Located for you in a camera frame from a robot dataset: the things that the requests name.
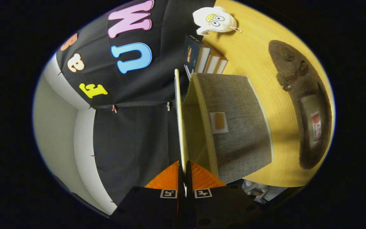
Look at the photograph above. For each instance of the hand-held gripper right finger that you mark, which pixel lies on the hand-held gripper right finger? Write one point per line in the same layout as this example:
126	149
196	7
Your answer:
221	206

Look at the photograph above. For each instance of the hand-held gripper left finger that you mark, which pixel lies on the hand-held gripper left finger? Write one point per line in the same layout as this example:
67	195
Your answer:
151	206

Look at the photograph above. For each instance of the grey fabric storage box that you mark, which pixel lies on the grey fabric storage box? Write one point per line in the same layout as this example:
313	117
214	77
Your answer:
237	105

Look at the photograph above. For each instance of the brown fuzzy shoe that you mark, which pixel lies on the brown fuzzy shoe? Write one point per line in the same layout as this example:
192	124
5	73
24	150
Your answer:
291	63

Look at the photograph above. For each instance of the copper clip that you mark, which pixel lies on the copper clip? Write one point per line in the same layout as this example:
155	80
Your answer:
114	108

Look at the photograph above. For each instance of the brown book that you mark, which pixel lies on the brown book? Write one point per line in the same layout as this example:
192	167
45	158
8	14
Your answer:
213	62
221	66

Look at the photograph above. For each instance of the dark blue book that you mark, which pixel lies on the dark blue book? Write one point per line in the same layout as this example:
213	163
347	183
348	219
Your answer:
192	54

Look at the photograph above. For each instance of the white plush toy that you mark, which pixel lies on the white plush toy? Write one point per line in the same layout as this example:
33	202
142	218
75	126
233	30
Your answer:
224	27

